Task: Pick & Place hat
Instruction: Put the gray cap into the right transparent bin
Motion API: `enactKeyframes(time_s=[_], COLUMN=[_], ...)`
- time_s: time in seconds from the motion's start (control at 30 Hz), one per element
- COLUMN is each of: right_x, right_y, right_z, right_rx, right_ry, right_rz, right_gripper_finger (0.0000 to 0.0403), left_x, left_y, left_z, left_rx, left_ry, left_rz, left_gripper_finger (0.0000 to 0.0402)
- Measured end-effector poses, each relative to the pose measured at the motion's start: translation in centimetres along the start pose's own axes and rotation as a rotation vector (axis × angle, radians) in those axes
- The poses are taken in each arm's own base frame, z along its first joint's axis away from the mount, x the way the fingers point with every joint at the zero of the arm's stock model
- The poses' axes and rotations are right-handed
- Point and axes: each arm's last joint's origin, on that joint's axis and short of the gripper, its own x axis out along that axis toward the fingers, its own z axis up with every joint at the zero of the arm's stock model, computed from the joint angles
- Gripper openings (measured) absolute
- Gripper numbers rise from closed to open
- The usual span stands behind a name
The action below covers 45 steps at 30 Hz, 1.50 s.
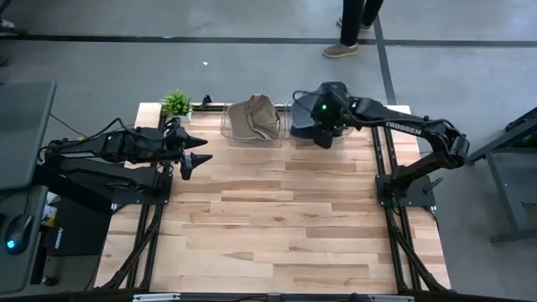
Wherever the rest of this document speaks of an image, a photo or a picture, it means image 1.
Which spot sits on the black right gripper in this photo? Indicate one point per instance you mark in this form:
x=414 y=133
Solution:
x=331 y=113

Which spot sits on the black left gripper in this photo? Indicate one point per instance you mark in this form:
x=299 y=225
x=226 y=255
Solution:
x=174 y=144

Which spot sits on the beige cap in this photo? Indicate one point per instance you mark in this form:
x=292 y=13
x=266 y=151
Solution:
x=240 y=121
x=264 y=115

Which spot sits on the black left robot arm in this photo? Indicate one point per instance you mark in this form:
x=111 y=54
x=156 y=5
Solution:
x=92 y=147

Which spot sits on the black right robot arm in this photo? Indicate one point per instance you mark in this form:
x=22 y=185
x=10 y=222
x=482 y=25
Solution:
x=419 y=128

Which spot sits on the clear plastic bin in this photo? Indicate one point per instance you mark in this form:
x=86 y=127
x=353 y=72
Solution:
x=348 y=134
x=274 y=142

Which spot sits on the green plant in white pot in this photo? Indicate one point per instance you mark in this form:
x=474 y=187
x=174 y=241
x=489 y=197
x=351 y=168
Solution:
x=176 y=107

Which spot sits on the black table clamp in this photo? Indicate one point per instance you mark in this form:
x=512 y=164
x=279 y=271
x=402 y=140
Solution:
x=205 y=102

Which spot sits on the person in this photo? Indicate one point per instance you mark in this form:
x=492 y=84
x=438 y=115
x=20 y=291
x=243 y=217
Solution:
x=350 y=25

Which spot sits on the black Trossen control box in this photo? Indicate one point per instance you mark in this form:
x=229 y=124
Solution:
x=79 y=230

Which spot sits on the yellow white packet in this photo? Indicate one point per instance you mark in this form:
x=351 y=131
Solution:
x=49 y=215

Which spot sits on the dark grey flat panel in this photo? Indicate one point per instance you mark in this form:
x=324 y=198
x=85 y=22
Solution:
x=25 y=134

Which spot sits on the black computer mouse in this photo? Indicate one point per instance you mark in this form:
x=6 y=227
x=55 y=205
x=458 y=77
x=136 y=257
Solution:
x=19 y=232

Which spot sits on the grey metal cart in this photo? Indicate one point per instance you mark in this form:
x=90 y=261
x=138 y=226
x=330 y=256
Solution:
x=512 y=176

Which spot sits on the grey desk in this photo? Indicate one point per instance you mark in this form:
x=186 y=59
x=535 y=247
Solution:
x=17 y=272

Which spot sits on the black aluminium table frame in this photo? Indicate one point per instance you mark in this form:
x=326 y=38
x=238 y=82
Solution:
x=376 y=147

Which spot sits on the silver edge bracket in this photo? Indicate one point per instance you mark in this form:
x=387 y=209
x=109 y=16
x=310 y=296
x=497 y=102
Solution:
x=390 y=298
x=155 y=298

